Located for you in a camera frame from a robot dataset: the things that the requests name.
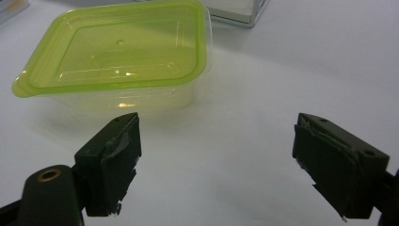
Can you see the green transparent plastic container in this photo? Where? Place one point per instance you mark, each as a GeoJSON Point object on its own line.
{"type": "Point", "coordinates": [125, 53]}

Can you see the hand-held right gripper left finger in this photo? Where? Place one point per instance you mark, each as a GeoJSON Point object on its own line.
{"type": "Point", "coordinates": [109, 163]}

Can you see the clear plastic container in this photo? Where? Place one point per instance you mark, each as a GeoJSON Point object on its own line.
{"type": "Point", "coordinates": [141, 101]}

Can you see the silver metal box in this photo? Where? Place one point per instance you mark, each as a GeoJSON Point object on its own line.
{"type": "Point", "coordinates": [235, 11]}

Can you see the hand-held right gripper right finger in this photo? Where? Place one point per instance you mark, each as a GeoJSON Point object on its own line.
{"type": "Point", "coordinates": [338, 166]}

